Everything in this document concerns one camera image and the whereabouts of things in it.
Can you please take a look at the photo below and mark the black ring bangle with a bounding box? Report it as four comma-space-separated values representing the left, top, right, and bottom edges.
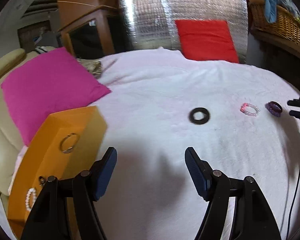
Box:
189, 107, 210, 125

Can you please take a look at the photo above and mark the white pearl bead bracelet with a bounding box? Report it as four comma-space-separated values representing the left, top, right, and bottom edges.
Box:
25, 187, 38, 212

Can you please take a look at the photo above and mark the dark maroon bangle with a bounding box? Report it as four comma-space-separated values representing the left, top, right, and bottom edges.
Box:
266, 101, 282, 115

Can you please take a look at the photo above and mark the silver cuff bangle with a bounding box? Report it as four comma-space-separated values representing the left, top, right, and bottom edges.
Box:
59, 133, 80, 154

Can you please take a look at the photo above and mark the orange cardboard box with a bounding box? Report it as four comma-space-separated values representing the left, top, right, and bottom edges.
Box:
7, 106, 107, 239

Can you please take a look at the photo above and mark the wooden shelf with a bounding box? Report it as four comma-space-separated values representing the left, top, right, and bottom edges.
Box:
250, 29, 300, 59

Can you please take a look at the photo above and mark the white fleece blanket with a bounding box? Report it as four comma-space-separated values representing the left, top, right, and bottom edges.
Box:
95, 48, 300, 239

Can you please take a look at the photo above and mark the wicker basket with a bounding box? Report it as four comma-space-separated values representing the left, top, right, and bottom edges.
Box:
249, 3, 300, 46

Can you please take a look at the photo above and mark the cream leather armchair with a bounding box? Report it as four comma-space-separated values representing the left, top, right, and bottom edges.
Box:
0, 46, 54, 197

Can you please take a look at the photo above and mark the magenta pillow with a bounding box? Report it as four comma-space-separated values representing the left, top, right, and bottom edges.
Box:
1, 47, 111, 145

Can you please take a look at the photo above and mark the patterned gold cushion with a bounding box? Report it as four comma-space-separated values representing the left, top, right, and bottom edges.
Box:
77, 58, 102, 79

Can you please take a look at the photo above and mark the blue cloth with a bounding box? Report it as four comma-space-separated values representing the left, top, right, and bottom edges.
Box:
264, 0, 280, 24

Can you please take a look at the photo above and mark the red pillow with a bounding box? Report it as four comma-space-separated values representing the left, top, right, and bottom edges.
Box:
175, 20, 239, 63

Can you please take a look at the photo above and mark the wooden cabinet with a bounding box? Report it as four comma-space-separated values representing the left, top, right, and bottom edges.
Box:
57, 0, 118, 56

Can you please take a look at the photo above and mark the silver foil insulation sheet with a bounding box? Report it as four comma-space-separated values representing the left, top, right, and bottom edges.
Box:
119, 0, 248, 63

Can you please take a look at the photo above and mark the purple bead bracelet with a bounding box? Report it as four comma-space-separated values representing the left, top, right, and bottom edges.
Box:
265, 103, 283, 118

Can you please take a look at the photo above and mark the pink clear bead bracelet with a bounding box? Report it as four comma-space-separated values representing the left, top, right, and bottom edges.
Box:
240, 102, 261, 117

